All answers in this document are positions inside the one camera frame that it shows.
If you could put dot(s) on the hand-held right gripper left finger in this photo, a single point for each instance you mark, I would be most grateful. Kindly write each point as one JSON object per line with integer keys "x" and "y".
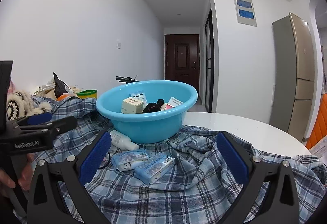
{"x": 95, "y": 157}

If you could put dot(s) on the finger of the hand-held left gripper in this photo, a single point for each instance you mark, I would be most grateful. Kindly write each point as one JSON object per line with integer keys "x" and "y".
{"x": 39, "y": 119}
{"x": 63, "y": 124}

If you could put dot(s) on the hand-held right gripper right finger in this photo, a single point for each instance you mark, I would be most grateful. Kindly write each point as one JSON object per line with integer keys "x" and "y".
{"x": 233, "y": 160}

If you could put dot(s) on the blue tissue packet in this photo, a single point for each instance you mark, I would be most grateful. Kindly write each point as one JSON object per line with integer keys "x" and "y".
{"x": 130, "y": 160}
{"x": 154, "y": 167}

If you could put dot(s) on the blue plastic basin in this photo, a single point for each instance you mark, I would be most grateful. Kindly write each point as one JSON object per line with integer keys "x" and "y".
{"x": 143, "y": 127}

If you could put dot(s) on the white box with barcode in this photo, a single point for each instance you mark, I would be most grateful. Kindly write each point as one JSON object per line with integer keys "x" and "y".
{"x": 131, "y": 106}

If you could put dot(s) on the black fuzzy pouch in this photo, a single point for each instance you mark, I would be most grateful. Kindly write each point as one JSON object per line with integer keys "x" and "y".
{"x": 152, "y": 107}

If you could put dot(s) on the pale wet wipes packet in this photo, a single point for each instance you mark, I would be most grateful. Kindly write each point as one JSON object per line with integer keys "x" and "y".
{"x": 139, "y": 95}

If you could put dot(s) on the red and white cigarette box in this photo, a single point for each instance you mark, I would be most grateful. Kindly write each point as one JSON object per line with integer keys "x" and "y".
{"x": 176, "y": 102}

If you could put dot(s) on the person's left hand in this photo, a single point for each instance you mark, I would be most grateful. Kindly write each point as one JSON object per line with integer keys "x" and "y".
{"x": 25, "y": 175}

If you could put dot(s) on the cream crumpled bag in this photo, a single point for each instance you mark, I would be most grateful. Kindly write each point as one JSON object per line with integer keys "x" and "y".
{"x": 43, "y": 90}

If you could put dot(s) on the white plastic bottle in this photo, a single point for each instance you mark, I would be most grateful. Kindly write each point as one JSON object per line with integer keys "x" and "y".
{"x": 122, "y": 140}

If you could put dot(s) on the yellow bucket with green rim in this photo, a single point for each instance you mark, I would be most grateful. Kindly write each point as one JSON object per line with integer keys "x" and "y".
{"x": 86, "y": 93}

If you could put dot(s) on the black bag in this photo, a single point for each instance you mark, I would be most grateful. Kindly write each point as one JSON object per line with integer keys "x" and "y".
{"x": 60, "y": 86}

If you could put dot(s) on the blue plaid cloth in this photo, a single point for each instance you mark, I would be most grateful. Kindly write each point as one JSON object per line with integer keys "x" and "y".
{"x": 178, "y": 201}

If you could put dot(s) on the black bicycle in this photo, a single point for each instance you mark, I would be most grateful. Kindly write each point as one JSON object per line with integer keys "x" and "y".
{"x": 125, "y": 79}

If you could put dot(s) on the printed paper sheet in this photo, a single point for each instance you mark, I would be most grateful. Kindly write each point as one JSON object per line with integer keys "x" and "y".
{"x": 319, "y": 147}

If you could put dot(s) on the orange chair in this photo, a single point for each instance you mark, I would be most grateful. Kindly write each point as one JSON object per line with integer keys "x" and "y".
{"x": 319, "y": 121}

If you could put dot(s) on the black framed glass door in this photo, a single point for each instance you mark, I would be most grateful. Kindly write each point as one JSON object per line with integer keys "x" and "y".
{"x": 209, "y": 60}

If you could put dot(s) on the gold refrigerator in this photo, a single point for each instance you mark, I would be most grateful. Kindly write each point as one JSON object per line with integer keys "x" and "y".
{"x": 291, "y": 73}

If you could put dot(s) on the dark brown entrance door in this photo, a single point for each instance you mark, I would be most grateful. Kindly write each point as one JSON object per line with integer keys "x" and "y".
{"x": 181, "y": 60}

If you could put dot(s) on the white light switch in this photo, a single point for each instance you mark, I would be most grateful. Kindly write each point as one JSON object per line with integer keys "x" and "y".
{"x": 119, "y": 44}

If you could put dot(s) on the wall electrical panel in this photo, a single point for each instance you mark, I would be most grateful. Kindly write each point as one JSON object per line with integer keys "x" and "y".
{"x": 244, "y": 10}

